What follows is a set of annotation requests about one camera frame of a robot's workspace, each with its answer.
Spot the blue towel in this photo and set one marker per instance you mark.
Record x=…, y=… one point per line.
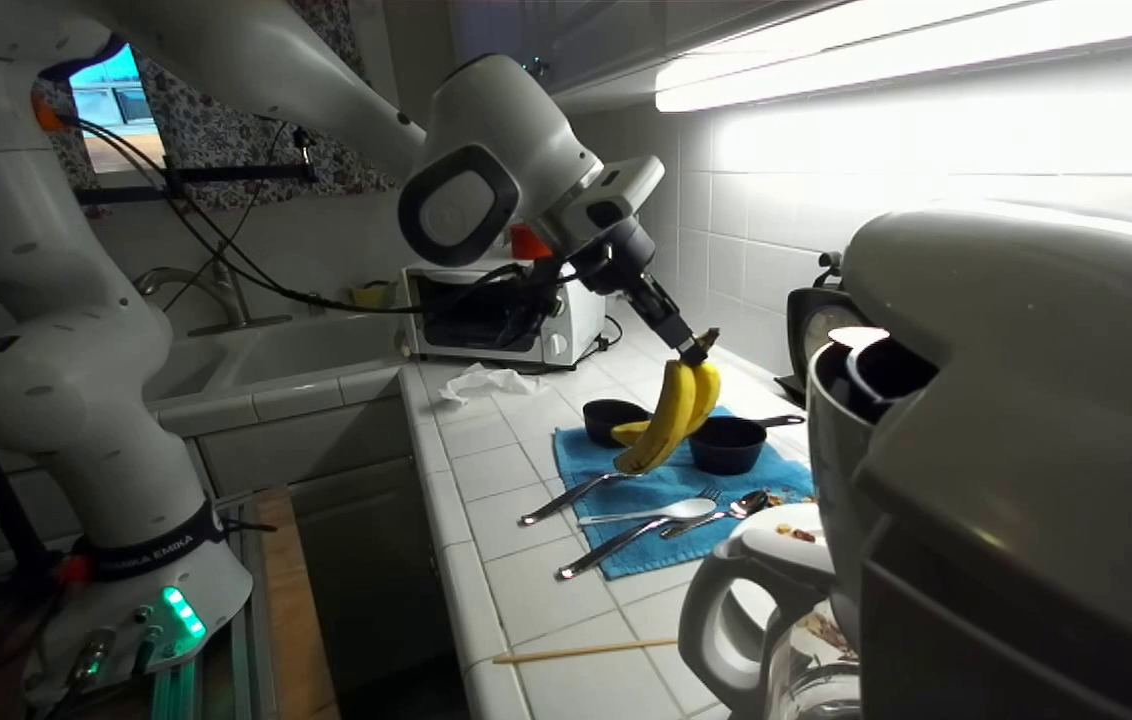
x=671, y=490

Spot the window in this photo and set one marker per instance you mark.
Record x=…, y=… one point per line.
x=108, y=100

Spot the white base cabinet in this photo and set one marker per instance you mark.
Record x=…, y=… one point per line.
x=349, y=534

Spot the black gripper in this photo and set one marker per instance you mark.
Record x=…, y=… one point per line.
x=624, y=264

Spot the silver spoon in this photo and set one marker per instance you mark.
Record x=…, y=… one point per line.
x=690, y=510

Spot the white kitchen sink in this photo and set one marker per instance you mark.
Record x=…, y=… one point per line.
x=268, y=354

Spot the under-cabinet light strip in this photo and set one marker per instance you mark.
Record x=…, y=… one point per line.
x=926, y=52

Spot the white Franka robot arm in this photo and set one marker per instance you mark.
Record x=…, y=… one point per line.
x=47, y=264

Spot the black cup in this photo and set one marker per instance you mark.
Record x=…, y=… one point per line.
x=728, y=448

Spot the yellow banana bunch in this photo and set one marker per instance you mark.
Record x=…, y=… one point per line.
x=671, y=414

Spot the pile of mixed nuts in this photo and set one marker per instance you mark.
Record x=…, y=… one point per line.
x=796, y=534

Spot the white plate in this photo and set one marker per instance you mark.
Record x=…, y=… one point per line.
x=756, y=526

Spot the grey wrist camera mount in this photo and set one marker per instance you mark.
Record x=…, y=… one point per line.
x=619, y=192

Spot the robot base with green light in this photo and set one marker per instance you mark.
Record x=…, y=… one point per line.
x=126, y=626

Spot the blue measuring cup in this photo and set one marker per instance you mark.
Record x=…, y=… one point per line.
x=611, y=422

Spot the thin wooden stick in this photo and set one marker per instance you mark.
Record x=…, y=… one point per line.
x=588, y=649

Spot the white toaster oven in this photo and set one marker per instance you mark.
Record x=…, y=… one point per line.
x=577, y=327

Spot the glass coffee carafe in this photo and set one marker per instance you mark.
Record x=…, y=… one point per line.
x=725, y=626

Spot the silver fork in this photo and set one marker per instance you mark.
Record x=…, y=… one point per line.
x=619, y=544

